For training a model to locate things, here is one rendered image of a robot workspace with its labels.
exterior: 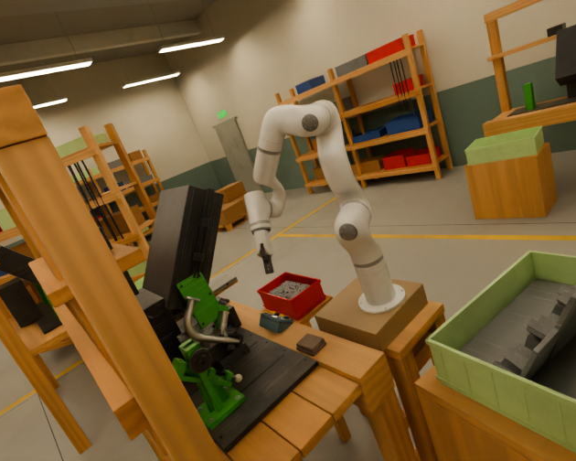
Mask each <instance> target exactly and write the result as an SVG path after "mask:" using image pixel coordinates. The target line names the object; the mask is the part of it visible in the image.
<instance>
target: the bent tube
mask: <svg viewBox="0 0 576 461"><path fill-rule="evenodd" d="M185 299H188V302H187V308H186V312H185V315H184V326H185V329H186V332H187V333H188V335H189V336H191V337H192V338H193V339H194V340H196V341H199V342H207V343H219V344H229V345H239V343H240V339H239V338H233V337H221V336H213V335H203V334H200V333H198V332H197V331H196V330H195V329H194V328H193V326H192V315H193V311H194V307H195V303H196V302H198V301H200V299H197V298H194V297H190V296H185Z"/></svg>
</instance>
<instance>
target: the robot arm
mask: <svg viewBox="0 0 576 461"><path fill-rule="evenodd" d="M287 134H291V135H295V136H300V137H310V136H316V143H317V152H318V158H319V162H320V165H321V167H322V170H323V173H324V176H325V180H326V182H327V184H328V186H329V187H330V189H331V190H332V191H333V193H334V194H335V196H336V198H337V201H338V203H339V207H340V211H339V213H338V215H337V217H336V220H335V234H336V238H337V240H338V242H339V243H340V244H341V246H342V247H343V248H344V249H346V250H347V251H348V253H349V254H350V257H351V260H352V263H353V264H354V267H355V270H356V273H357V277H358V280H359V282H360V284H361V287H362V290H363V294H362V295H361V296H360V298H359V299H358V305H359V307H360V309H362V310H363V311H365V312H367V313H371V314H379V313H385V312H388V311H390V310H392V309H394V308H396V307H397V306H399V305H400V304H401V303H402V302H403V301H404V299H405V291H404V289H403V288H402V287H401V286H399V285H397V284H393V283H392V281H391V278H390V275H389V270H388V267H387V265H386V262H385V259H384V256H383V253H382V250H381V248H380V245H379V243H378V242H377V241H375V240H374V239H373V238H372V236H371V234H370V231H369V223H370V221H371V217H372V208H371V206H370V203H369V201H368V198H367V196H366V194H365V193H364V191H363V189H362V188H361V186H360V185H359V184H358V182H357V180H356V178H355V176H354V173H353V171H352V168H351V165H350V163H349V160H348V157H347V151H346V148H345V143H344V137H343V130H342V123H341V120H340V117H339V113H338V111H337V108H336V107H335V105H334V104H333V103H332V102H330V101H326V100H321V101H317V102H314V103H311V104H309V105H291V104H285V105H279V106H275V107H273V108H271V109H270V110H269V111H268V112H267V113H266V114H265V115H264V117H263V120H262V124H261V132H260V137H259V143H258V147H257V153H256V158H255V163H254V168H253V180H254V181H255V182H256V183H258V184H260V185H264V186H266V187H269V188H272V199H269V200H267V199H266V198H265V197H264V193H263V192H262V191H259V190H256V191H251V192H249V193H247V194H245V195H244V200H245V205H246V210H247V214H248V219H249V224H250V228H251V232H252V234H253V235H254V240H255V247H256V252H257V255H258V256H259V257H262V260H263V263H264V269H265V273H266V274H269V273H274V270H273V266H272V257H271V255H273V253H272V244H271V240H270V236H269V231H271V223H270V218H277V217H280V216H281V215H282V213H283V208H284V204H285V199H286V194H285V190H284V188H283V185H282V184H281V183H280V181H279V180H278V179H277V177H276V172H277V167H278V164H279V160H280V156H281V152H282V148H283V140H284V137H285V136H286V135H287Z"/></svg>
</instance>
